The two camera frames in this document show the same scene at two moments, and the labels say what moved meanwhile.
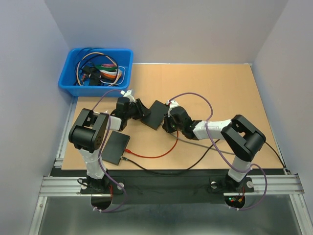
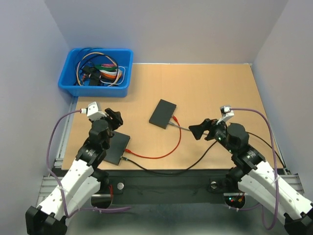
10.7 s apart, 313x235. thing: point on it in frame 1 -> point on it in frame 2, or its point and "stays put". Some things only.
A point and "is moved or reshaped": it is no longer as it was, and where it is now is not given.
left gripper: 142,110 -> 117,120
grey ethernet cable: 200,145 is moved or reshaped
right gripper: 166,125 -> 209,125
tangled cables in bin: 95,67 stays put
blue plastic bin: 124,57 stays put
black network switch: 114,149 stays put
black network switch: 158,109 is moved or reshaped
